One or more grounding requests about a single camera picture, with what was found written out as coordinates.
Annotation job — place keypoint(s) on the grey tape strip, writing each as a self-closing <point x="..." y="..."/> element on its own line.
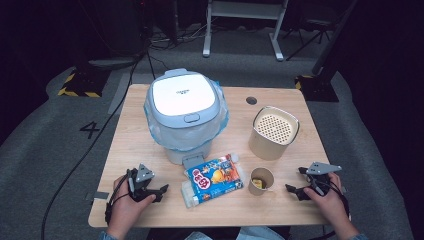
<point x="100" y="195"/>

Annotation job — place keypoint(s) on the person's right hand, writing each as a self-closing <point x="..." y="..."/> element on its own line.
<point x="331" y="203"/>

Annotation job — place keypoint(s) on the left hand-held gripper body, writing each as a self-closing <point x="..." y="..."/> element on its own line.
<point x="138" y="191"/>

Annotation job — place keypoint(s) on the person's left hand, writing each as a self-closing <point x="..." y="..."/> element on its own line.
<point x="125" y="210"/>

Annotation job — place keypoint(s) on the blue snack packet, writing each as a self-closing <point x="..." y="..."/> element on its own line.
<point x="213" y="180"/>

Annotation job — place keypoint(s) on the light blue pedal trash can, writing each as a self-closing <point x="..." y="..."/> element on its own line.
<point x="183" y="96"/>

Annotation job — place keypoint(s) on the black tripod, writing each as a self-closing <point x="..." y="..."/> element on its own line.
<point x="308" y="40"/>

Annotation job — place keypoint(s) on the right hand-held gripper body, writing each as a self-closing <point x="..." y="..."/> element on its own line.
<point x="320" y="181"/>

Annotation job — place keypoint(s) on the white desk frame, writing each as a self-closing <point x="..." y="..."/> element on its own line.
<point x="245" y="8"/>

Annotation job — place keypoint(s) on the pale blue plastic trash bag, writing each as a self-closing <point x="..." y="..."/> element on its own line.
<point x="186" y="136"/>

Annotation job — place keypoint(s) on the brown paper cup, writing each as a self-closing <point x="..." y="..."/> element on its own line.
<point x="255" y="190"/>

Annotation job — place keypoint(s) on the black slanted stand pole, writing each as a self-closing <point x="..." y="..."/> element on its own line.
<point x="333" y="40"/>

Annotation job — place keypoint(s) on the beige container with strainer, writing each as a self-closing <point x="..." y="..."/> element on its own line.
<point x="266" y="146"/>

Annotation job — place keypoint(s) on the yellow food scrap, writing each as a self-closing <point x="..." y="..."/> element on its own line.
<point x="257" y="183"/>

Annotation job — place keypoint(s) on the striped black stand base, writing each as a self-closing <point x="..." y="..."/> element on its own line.
<point x="85" y="85"/>
<point x="318" y="90"/>

